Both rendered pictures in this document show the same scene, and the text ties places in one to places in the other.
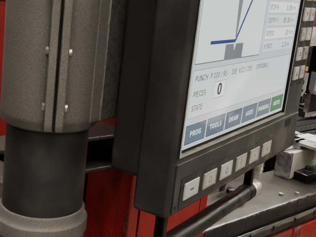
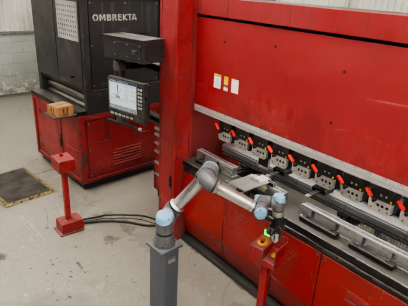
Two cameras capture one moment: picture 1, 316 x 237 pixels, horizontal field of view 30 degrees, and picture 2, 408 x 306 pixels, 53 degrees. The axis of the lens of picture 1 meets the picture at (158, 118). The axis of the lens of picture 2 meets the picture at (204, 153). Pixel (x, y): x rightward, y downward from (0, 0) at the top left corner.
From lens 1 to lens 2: 4.11 m
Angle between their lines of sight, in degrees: 90
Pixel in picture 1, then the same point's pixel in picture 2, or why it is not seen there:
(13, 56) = not seen: hidden behind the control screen
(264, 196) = (223, 177)
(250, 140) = (125, 113)
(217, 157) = (117, 111)
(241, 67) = (120, 99)
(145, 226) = (161, 141)
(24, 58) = not seen: hidden behind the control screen
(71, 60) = not seen: hidden behind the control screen
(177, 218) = (167, 145)
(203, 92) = (112, 99)
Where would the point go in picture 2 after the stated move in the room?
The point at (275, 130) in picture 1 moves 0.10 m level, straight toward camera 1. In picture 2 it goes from (134, 116) to (124, 115)
